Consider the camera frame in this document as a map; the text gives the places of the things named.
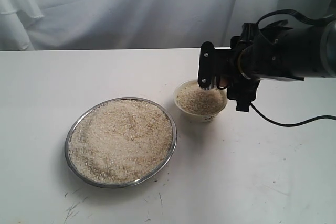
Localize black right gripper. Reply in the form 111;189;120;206
197;23;263;112

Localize brown wooden cup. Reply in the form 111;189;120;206
217;77;230;90

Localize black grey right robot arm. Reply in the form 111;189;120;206
197;20;335;112

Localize white floral ceramic bowl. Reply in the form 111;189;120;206
173;80;228;122

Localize round steel rice tray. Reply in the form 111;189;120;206
64;97;177;188

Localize white backdrop curtain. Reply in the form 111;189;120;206
1;0;331;51

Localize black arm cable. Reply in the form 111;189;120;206
249;9;336;127

